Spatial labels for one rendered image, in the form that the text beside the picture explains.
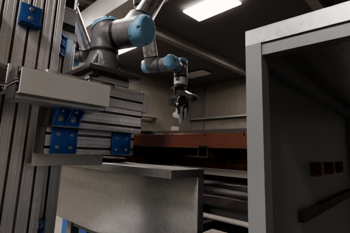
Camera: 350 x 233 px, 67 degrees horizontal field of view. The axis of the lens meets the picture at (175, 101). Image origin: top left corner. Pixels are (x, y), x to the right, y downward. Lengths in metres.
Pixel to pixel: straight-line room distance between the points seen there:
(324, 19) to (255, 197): 0.40
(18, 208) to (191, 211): 0.62
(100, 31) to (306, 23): 0.74
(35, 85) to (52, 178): 0.51
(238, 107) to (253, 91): 11.46
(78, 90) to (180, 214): 0.65
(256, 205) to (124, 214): 0.90
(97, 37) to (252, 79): 0.66
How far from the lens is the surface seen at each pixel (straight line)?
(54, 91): 0.81
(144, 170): 1.06
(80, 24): 1.74
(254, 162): 0.63
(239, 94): 12.19
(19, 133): 1.09
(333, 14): 0.65
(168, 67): 1.35
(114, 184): 1.49
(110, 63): 1.05
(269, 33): 0.68
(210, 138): 1.10
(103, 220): 1.58
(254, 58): 0.67
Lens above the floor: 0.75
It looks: 11 degrees up
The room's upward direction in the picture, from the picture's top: 2 degrees clockwise
